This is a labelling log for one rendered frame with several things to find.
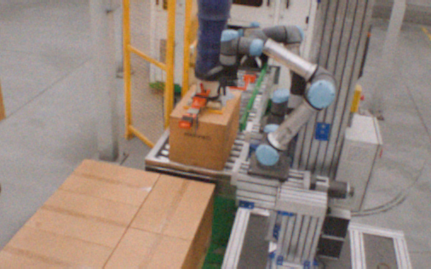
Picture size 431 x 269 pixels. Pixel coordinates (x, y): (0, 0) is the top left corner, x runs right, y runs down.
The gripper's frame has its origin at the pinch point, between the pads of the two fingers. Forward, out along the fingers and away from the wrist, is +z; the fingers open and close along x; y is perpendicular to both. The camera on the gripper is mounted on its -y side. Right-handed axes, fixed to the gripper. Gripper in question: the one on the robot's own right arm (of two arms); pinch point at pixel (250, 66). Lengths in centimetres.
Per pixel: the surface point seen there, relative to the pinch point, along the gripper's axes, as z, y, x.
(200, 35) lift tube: -31, 38, -32
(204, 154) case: 48, 61, -20
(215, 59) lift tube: -15.6, 38.6, -21.1
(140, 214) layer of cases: 62, 120, -46
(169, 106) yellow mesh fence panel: 50, -9, -67
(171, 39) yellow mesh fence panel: -10, -10, -67
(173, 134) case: 36, 60, -43
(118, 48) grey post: 77, -219, -203
